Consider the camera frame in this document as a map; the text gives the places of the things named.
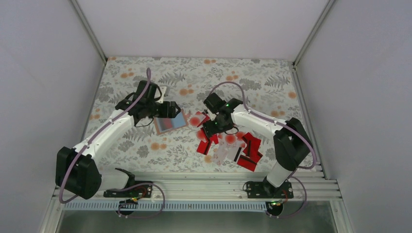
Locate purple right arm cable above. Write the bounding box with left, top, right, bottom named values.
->
left=207, top=81, right=318, bottom=219

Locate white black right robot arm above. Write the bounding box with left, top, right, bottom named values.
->
left=203, top=103, right=316, bottom=198

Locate aluminium rail frame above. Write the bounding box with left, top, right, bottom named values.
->
left=53, top=170, right=343, bottom=201

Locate red VIP chip card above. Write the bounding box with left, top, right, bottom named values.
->
left=156, top=118, right=173, bottom=134

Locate tan leather card holder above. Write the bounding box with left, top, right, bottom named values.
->
left=154, top=110, right=188, bottom=135

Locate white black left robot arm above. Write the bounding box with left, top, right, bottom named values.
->
left=55, top=100, right=181, bottom=199

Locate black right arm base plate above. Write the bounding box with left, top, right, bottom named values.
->
left=242, top=181, right=294, bottom=199

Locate perforated grey cable duct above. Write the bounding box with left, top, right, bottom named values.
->
left=64, top=200, right=267, bottom=212

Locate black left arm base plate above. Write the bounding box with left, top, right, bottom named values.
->
left=103, top=181, right=153, bottom=199

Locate red card bottom of pile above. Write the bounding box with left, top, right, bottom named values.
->
left=237, top=155, right=257, bottom=172

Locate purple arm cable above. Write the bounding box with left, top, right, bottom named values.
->
left=58, top=67, right=165, bottom=219
left=207, top=81, right=318, bottom=219

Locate floral patterned table mat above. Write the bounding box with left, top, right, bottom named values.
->
left=86, top=56, right=302, bottom=172

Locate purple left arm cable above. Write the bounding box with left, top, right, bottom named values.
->
left=58, top=67, right=165, bottom=219

